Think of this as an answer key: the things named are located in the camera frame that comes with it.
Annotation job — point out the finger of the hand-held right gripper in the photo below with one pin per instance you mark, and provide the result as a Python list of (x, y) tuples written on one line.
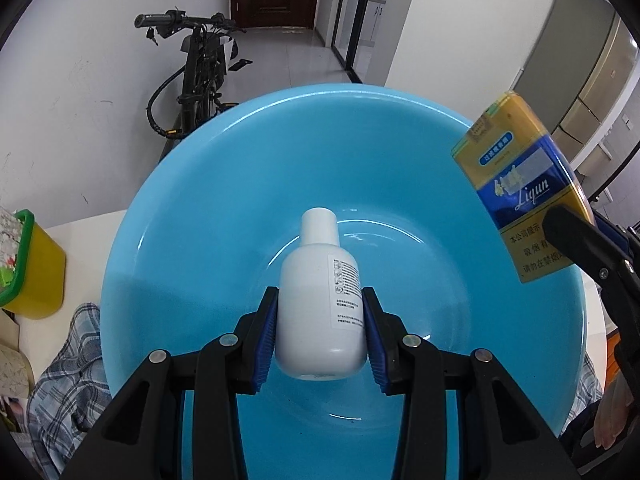
[(570, 235), (610, 232)]

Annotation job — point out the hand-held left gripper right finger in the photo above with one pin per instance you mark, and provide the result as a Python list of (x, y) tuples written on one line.
[(374, 345)]

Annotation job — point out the pile of small packets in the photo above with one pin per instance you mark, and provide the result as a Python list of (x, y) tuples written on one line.
[(7, 245)]

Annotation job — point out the yellow bin with green rim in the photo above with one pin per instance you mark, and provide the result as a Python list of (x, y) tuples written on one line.
[(42, 270)]

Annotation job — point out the printed magazine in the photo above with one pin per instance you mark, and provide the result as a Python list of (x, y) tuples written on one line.
[(10, 412)]

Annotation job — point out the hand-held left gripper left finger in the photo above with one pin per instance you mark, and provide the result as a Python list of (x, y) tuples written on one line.
[(267, 340)]

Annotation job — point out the beige paper bag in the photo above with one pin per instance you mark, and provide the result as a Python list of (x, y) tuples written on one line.
[(12, 370)]

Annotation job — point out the dark blue clothing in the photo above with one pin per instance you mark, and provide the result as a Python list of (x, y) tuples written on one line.
[(580, 435)]

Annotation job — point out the black framed glass door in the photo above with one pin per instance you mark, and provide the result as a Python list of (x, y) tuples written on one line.
[(350, 10)]

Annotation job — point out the yellow blue cigarette pack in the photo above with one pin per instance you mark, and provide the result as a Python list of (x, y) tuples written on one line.
[(515, 175)]

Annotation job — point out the beige cabinet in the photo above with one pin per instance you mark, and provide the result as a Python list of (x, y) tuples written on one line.
[(575, 60)]

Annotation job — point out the blue plastic basin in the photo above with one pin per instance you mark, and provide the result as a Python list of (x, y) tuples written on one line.
[(350, 160)]

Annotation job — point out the person's right hand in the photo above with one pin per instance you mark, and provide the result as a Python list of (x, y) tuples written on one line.
[(614, 410)]

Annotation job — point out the white plastic bottle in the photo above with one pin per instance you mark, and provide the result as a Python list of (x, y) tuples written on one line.
[(310, 310)]

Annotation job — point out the blue plaid cloth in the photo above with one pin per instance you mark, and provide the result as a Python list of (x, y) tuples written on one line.
[(70, 400)]

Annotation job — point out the black electric bicycle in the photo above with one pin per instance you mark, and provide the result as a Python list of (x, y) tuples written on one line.
[(200, 75)]

